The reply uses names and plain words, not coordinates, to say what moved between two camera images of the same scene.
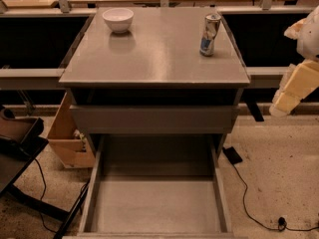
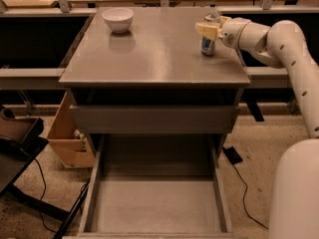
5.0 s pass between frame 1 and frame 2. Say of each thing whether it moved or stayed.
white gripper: moved
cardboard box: stayed
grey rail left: stayed
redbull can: stayed
